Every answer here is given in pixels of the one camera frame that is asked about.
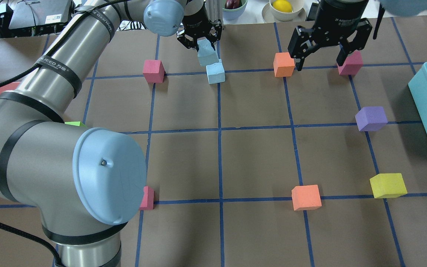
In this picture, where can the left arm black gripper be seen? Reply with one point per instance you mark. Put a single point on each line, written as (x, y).
(195, 19)

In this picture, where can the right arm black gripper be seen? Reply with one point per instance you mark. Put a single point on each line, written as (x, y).
(336, 16)

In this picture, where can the light blue foam block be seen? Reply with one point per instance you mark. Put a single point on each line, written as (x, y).
(206, 53)

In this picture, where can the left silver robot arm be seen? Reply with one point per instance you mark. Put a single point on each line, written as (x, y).
(86, 182)

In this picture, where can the pink foam block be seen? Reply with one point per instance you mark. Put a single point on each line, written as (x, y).
(153, 71)
(352, 64)
(147, 203)

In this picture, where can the green bowl with fruit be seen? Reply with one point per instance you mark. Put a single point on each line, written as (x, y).
(233, 9)

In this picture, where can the orange foam block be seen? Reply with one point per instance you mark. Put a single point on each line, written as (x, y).
(306, 198)
(283, 65)

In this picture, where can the pink foam block far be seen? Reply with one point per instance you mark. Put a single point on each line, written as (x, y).
(153, 71)

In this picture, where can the cream bowl with lemon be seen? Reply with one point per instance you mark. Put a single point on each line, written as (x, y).
(283, 11)

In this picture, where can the yellow foam block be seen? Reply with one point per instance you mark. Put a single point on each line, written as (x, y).
(388, 186)

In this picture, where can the green foam block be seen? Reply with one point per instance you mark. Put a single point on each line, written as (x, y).
(76, 123)

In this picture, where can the pink foam block near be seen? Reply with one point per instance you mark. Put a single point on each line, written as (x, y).
(147, 203)

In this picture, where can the aluminium frame post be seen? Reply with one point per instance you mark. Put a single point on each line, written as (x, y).
(214, 10)

